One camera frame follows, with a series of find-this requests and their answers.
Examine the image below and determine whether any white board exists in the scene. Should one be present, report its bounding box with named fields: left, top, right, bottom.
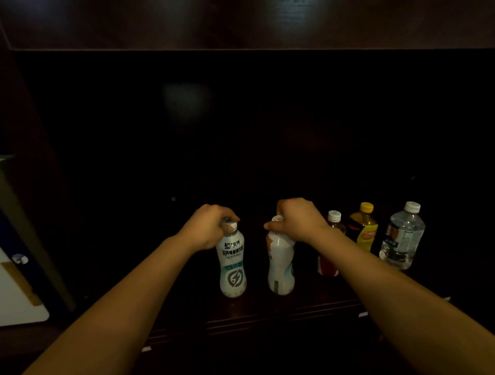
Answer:
left=0, top=247, right=50, bottom=327

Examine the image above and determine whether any red drink bottle white cap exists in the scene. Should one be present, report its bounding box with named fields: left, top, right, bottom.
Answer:
left=317, top=210, right=347, bottom=277

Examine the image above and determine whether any dark wooden cabinet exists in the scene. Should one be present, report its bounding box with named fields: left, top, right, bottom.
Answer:
left=0, top=0, right=495, bottom=375

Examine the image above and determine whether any person's right forearm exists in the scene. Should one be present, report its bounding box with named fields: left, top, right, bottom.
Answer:
left=309, top=226, right=495, bottom=375

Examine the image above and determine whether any clear water bottle white cap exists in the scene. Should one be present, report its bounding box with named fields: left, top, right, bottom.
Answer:
left=379, top=201, right=426, bottom=270

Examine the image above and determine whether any white bottle with orange print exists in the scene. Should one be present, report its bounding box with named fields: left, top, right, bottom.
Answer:
left=266, top=216, right=296, bottom=296

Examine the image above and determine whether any person's left hand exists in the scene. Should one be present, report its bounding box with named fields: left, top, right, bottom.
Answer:
left=177, top=204, right=241, bottom=252

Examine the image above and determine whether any white bottle with bolt symbol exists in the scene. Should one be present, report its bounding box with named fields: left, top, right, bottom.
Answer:
left=216, top=219, right=247, bottom=298

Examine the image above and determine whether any person's right hand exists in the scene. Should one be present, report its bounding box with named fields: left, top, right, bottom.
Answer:
left=264, top=198, right=329, bottom=243

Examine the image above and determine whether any person's left forearm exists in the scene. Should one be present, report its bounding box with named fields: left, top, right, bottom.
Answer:
left=21, top=234, right=194, bottom=375

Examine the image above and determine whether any dark tea bottle yellow cap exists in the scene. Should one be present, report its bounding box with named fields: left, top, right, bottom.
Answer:
left=346, top=202, right=379, bottom=253

